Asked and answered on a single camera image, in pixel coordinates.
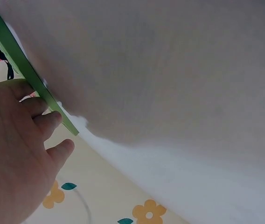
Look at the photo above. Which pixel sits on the person's left hand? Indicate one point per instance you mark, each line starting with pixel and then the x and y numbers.
pixel 9 144

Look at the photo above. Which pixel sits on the green board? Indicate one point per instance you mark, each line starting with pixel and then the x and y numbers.
pixel 27 67

